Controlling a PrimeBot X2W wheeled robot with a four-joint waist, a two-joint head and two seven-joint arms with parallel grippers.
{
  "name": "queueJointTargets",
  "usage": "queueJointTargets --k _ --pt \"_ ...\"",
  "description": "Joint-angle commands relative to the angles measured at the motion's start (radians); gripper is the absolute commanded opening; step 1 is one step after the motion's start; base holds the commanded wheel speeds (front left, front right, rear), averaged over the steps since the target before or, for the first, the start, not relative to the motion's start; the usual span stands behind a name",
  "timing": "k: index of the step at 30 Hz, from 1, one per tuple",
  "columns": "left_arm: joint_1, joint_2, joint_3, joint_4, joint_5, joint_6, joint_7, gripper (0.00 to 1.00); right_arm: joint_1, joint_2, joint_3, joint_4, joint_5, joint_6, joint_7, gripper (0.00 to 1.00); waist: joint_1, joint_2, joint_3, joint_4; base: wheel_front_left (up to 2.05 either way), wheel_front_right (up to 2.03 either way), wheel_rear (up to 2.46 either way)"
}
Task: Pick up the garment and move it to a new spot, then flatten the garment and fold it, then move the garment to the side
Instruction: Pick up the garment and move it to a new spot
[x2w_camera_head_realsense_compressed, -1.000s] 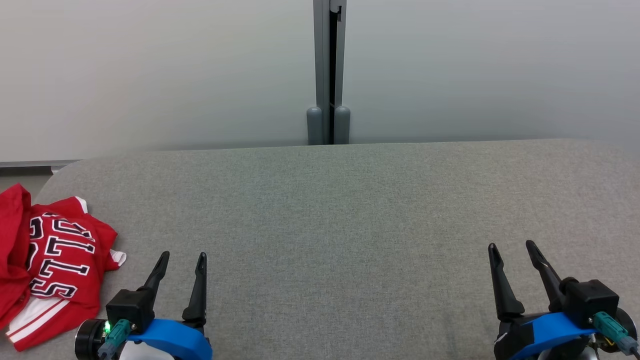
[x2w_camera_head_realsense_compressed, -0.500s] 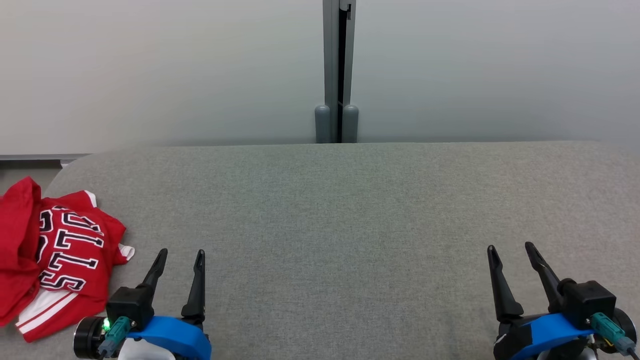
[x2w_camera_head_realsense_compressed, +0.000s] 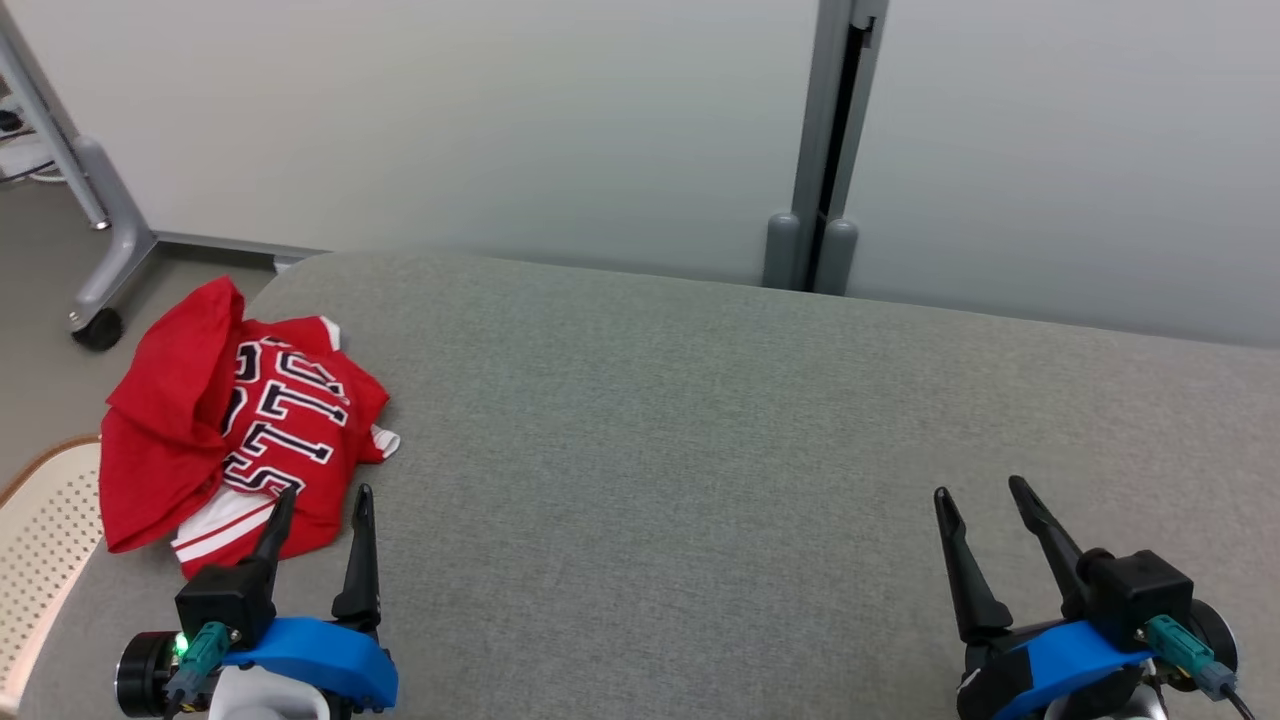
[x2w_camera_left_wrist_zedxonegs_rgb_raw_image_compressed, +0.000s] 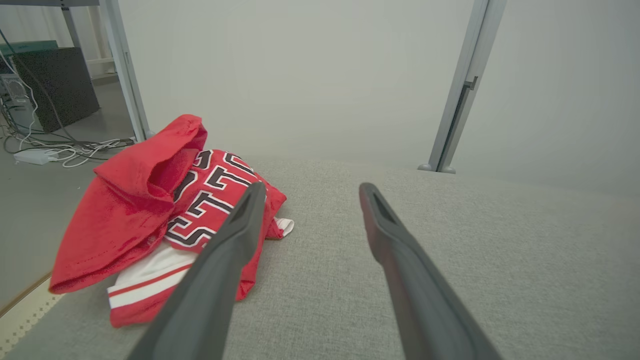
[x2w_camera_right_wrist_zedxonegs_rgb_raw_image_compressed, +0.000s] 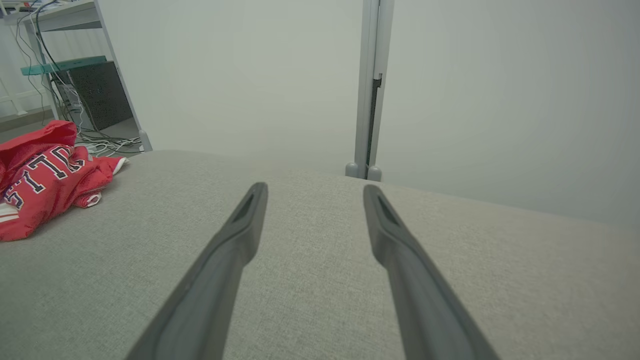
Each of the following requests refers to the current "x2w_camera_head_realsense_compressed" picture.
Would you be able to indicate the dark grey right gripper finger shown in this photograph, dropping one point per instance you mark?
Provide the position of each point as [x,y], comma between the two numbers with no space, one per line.
[1050,535]
[975,590]

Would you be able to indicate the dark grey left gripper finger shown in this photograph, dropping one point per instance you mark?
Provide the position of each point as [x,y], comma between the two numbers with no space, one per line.
[279,535]
[360,580]

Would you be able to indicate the grey metal partition post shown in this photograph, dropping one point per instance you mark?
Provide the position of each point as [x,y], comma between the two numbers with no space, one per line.
[812,120]

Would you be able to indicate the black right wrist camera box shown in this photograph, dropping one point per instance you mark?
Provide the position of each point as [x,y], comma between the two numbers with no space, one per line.
[1135,595]

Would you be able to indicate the cream perforated laundry basket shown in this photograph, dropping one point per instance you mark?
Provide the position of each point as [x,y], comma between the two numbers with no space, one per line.
[40,560]

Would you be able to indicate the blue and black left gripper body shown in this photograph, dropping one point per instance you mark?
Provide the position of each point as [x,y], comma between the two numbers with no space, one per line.
[320,660]

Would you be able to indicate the red jersey with navy lettering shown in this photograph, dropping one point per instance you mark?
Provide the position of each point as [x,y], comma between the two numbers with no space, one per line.
[300,420]

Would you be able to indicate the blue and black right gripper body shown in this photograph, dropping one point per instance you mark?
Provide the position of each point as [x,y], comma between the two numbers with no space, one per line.
[1060,665]

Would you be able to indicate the grey stand leg with caster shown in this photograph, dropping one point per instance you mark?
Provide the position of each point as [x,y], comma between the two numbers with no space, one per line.
[118,230]

